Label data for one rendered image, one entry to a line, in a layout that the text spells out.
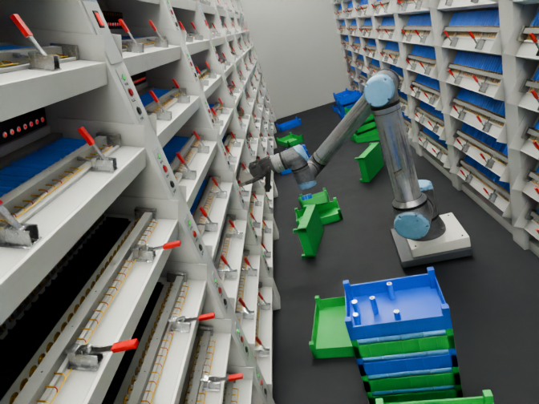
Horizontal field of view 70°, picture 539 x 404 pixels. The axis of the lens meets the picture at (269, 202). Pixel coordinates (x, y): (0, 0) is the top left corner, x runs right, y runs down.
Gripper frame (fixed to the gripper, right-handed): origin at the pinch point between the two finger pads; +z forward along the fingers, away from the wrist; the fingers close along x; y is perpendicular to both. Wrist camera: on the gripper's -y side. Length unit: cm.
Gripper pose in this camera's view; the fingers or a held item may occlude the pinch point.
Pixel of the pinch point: (239, 184)
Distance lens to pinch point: 196.9
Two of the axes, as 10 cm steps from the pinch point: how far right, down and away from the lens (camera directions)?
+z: -9.1, 3.8, 1.8
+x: -0.1, 4.2, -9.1
